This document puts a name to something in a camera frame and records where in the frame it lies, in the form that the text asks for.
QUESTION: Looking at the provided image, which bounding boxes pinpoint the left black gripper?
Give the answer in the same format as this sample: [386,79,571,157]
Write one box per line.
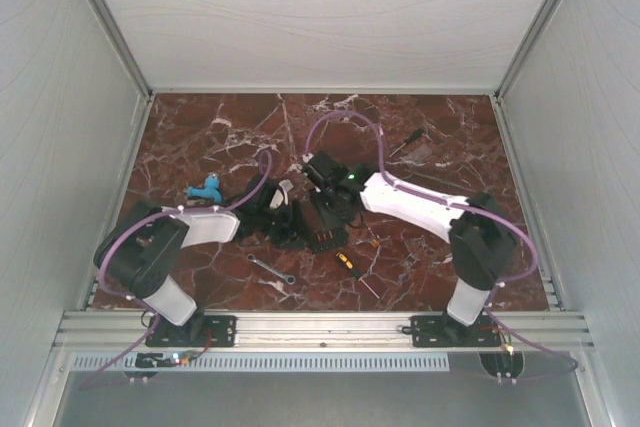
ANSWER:
[257,200,318,250]

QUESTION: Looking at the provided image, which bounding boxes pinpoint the black fuse box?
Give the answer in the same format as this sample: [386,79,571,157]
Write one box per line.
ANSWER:
[307,227,349,254]

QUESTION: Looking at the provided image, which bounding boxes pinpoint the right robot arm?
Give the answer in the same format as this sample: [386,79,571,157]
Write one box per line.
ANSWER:
[303,151,516,346]

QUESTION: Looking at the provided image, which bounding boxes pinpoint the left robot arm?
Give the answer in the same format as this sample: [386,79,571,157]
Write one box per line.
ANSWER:
[93,175,308,346]

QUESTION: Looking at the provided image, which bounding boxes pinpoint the silver combination wrench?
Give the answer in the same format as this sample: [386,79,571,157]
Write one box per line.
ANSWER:
[246,254,296,285]

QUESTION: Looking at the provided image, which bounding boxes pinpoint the yellow black screwdriver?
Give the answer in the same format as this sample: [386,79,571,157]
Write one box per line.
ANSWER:
[336,252,362,280]

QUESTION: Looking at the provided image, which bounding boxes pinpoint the blue plastic part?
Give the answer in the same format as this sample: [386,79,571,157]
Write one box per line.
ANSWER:
[186,174,223,204]

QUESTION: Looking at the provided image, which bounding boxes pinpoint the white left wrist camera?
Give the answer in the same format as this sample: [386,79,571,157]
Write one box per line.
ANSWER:
[269,179,294,210]

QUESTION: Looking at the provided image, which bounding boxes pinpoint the black handled screwdriver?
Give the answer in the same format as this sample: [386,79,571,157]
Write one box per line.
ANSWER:
[389,127,424,157]

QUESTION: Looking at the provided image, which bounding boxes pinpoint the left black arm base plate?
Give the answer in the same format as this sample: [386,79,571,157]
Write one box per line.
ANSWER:
[145,314,237,349]

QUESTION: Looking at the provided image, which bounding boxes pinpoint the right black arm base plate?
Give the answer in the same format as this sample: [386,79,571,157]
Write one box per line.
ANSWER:
[400,313,503,348]

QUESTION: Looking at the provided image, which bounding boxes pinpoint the aluminium front rail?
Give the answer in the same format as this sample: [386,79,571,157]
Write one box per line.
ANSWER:
[54,310,594,353]

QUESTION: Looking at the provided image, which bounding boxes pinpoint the light blue slotted cable duct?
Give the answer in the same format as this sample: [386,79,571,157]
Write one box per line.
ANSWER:
[68,352,450,373]

